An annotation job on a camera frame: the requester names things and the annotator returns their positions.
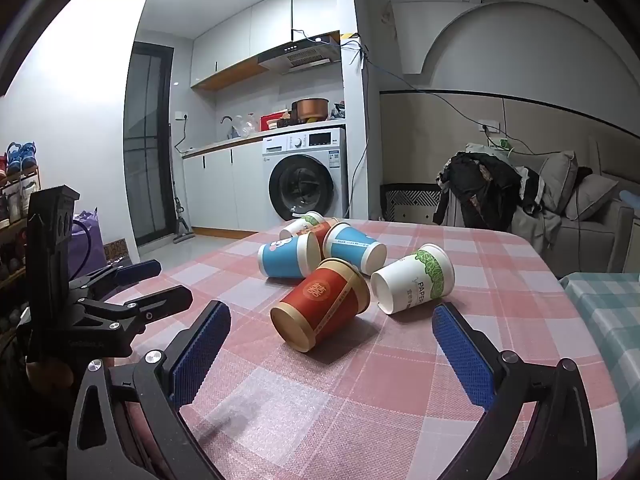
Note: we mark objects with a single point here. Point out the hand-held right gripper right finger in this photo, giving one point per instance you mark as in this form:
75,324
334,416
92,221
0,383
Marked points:
465,360

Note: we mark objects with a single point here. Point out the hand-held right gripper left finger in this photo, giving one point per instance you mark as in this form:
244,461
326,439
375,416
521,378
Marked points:
200,355

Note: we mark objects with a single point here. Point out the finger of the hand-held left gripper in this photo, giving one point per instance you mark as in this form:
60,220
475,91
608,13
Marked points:
137,271
165,298

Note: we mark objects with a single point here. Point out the large red paper cup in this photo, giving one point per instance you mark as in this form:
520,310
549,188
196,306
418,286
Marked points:
320,305

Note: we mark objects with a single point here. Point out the white green paper cup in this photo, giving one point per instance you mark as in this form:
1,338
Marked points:
415,280

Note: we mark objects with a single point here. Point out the blue paper cup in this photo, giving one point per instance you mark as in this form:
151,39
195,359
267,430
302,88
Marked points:
285,257
355,247

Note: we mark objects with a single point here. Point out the small red paper cup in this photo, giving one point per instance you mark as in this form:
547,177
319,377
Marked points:
322,230

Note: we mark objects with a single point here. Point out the person's left hand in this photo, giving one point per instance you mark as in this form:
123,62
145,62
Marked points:
47,375

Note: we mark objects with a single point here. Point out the cardboard box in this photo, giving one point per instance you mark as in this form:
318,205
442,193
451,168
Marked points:
117,251

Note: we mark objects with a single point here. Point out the wooden shoe rack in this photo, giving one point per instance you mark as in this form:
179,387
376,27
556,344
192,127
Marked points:
12,240

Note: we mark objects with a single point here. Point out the purple bag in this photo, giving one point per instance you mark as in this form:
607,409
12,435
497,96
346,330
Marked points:
87,245

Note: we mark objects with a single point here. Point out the grey floor mop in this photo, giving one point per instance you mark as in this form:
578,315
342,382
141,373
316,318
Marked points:
179,210

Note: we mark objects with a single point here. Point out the blue shoes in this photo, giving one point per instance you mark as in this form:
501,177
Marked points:
21,156

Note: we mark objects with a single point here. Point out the pink plaid tablecloth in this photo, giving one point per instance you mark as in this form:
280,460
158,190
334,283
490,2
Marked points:
350,400

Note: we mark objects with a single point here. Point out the white base cabinets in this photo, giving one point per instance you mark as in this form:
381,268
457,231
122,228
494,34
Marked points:
225,185

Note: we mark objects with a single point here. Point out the dark glass door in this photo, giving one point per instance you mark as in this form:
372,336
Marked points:
147,145

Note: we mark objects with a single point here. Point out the teal plaid cloth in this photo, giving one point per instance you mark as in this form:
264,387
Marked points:
610,320

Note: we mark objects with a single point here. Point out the black patterned basket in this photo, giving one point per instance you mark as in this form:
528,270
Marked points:
410,202

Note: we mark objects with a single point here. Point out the kitchen faucet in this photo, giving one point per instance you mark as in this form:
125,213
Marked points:
227,125

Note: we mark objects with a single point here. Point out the dark clothes pile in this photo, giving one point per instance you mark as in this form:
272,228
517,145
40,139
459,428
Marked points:
480,185

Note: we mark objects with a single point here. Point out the clear plastic bottle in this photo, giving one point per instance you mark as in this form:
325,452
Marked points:
245,125

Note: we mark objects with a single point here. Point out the white washing machine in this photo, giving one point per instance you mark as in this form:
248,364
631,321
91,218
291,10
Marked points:
305,180

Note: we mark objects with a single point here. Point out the grey sofa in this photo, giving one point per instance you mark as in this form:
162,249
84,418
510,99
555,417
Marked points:
595,230

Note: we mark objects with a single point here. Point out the red plastic container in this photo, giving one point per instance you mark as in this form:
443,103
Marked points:
269,123

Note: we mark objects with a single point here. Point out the grey pillow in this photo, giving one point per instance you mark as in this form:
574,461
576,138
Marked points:
557,180
592,195

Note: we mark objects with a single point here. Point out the copper cooking pot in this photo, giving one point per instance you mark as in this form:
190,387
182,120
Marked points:
310,110

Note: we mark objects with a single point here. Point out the steel range hood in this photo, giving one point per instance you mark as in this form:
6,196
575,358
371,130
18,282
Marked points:
297,55

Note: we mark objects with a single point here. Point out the white wall socket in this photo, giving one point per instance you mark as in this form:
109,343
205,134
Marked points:
490,126

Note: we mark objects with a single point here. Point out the white wall cabinets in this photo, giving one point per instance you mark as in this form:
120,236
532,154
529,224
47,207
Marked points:
250,30

